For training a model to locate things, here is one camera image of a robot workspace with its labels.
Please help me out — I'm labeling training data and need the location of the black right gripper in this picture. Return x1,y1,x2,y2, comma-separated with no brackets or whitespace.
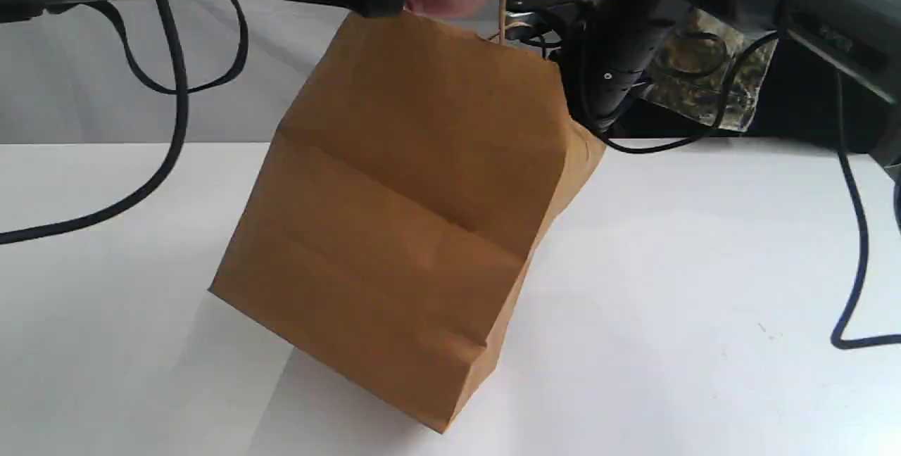
505,0,669,134

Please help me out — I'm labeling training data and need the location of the brown paper bag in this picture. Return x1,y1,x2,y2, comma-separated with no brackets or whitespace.
210,13,605,433

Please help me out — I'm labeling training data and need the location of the camouflage jacket person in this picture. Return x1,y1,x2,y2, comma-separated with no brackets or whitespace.
507,0,901,154

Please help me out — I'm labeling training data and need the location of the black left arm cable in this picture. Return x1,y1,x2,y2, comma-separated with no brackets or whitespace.
0,0,251,245

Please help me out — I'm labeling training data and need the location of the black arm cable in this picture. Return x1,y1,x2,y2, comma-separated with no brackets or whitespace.
605,30,901,350
0,0,251,245

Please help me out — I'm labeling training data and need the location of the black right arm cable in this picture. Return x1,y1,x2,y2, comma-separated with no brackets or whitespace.
605,30,901,350

